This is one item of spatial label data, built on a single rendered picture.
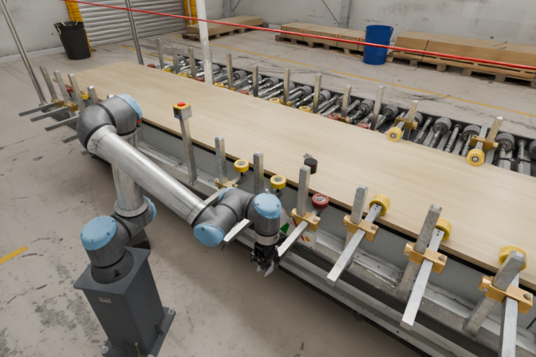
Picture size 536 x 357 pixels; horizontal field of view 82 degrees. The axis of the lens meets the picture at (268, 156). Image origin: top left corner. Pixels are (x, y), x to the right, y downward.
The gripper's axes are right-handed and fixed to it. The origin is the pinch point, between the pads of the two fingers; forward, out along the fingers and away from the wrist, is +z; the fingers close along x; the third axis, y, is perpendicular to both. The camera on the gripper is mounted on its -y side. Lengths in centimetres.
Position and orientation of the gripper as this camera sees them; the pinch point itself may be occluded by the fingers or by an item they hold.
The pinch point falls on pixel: (269, 269)
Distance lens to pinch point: 130.8
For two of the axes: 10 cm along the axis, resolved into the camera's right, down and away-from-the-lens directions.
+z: -0.2, 8.5, 5.2
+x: 8.0, 3.3, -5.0
